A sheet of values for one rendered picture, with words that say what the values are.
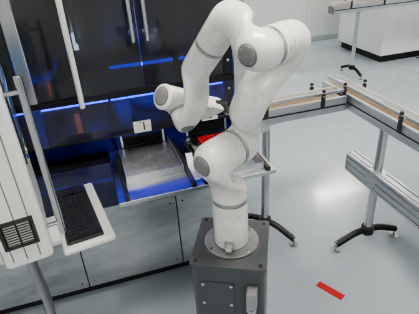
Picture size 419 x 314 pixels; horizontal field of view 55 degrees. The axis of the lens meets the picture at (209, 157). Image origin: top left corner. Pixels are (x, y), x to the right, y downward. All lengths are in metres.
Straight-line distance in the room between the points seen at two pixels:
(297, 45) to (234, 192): 0.50
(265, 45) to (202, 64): 0.28
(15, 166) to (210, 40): 0.75
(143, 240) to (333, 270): 1.15
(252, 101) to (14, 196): 0.86
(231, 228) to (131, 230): 1.03
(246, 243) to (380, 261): 1.45
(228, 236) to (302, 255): 1.36
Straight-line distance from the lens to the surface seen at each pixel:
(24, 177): 1.45
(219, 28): 1.07
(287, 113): 2.34
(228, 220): 1.32
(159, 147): 2.05
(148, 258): 2.43
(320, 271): 2.60
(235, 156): 1.19
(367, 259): 2.74
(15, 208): 1.51
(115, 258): 2.39
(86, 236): 1.66
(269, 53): 0.92
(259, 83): 1.05
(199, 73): 1.18
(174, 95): 1.28
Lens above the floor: 1.82
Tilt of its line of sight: 29 degrees down
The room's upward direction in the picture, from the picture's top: 4 degrees counter-clockwise
